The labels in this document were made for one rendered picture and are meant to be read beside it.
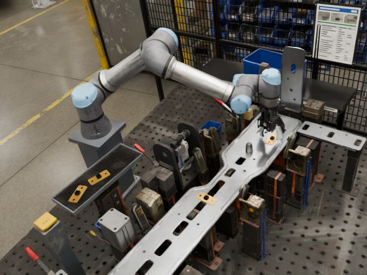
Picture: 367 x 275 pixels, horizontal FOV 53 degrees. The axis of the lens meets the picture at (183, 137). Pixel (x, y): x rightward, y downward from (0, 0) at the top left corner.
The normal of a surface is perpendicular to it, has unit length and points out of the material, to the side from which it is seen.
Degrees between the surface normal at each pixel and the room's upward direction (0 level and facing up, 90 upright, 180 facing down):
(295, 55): 90
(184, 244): 0
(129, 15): 89
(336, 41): 90
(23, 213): 0
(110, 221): 0
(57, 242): 90
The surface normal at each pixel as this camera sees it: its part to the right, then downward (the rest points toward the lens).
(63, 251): 0.78, 0.30
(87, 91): -0.18, -0.69
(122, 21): -0.51, 0.58
